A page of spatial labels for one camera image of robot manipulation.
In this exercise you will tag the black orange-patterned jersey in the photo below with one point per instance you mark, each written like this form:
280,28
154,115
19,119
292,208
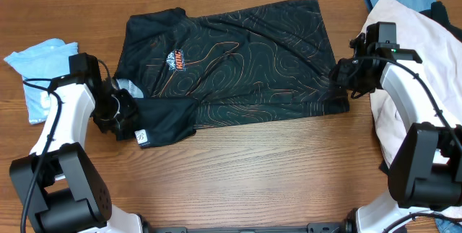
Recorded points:
261,64

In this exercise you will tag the dark navy garment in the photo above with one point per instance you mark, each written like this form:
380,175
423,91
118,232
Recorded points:
438,13

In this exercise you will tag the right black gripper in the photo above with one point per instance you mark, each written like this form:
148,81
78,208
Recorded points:
341,80

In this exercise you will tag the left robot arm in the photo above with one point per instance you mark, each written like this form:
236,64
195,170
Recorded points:
58,185

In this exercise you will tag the cream white shirt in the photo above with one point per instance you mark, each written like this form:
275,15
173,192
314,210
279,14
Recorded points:
441,55

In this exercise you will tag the folded light blue t-shirt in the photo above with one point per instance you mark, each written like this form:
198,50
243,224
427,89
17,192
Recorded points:
45,60

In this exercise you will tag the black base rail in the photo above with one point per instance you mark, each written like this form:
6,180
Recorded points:
317,227

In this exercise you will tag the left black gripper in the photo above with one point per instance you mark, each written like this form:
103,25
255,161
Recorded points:
131,111

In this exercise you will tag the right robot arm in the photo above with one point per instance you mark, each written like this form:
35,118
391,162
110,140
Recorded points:
424,177

